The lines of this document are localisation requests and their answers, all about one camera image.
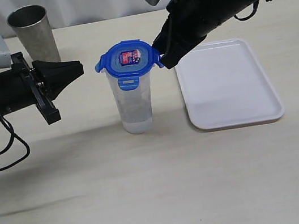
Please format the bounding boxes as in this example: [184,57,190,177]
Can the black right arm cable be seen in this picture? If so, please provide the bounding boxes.
[231,0,263,22]

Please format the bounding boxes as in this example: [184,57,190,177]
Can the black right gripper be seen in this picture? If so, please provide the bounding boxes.
[142,0,233,73]

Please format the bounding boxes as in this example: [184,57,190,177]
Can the blue plastic container lid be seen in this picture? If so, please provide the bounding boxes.
[95,39,164,91]

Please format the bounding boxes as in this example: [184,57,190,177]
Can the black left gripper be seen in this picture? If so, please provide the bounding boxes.
[0,52,84,125]

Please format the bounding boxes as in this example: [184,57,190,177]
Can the clear plastic tall container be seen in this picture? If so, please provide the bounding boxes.
[106,73,153,134]

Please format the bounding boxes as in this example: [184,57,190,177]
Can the white rectangular plastic tray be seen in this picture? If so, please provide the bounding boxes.
[175,39,285,131]

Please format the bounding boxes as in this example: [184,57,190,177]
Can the stainless steel tumbler cup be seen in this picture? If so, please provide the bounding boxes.
[7,5,61,62]

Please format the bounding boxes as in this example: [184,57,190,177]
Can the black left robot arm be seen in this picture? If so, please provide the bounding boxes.
[0,35,84,125]

